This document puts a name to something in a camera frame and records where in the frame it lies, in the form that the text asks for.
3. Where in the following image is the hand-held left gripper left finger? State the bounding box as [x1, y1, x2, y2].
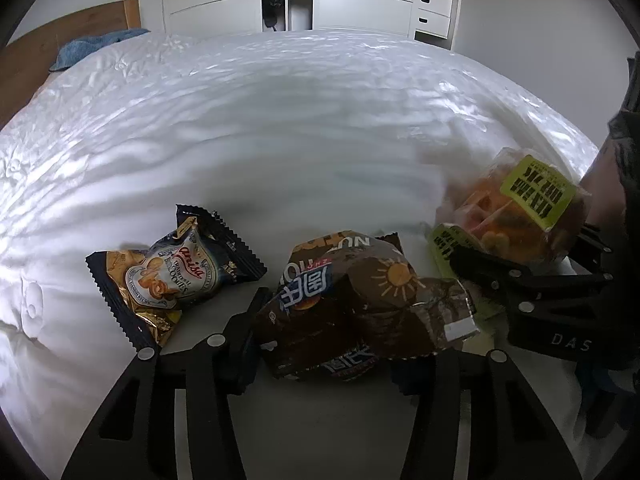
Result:
[60, 287, 271, 480]

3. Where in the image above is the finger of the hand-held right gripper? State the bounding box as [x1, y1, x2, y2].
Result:
[450, 244, 536, 312]
[574, 224, 615, 277]

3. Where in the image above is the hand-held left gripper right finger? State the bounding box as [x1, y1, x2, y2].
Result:
[390, 348, 581, 480]

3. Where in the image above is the clear fruit snack bag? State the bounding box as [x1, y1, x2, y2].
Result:
[431, 147, 592, 281]

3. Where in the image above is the brown bread packet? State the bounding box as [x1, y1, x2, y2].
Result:
[252, 230, 482, 384]

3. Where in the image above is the person's right forearm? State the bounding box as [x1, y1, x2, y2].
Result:
[579, 49, 640, 242]

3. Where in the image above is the gold and navy cookie packet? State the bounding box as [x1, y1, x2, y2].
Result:
[85, 203, 269, 349]

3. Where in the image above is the white quilted blanket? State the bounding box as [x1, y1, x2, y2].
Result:
[0, 29, 603, 480]

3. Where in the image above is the blue towel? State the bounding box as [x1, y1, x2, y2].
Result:
[49, 28, 152, 72]

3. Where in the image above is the wooden headboard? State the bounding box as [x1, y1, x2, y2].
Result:
[0, 0, 142, 128]

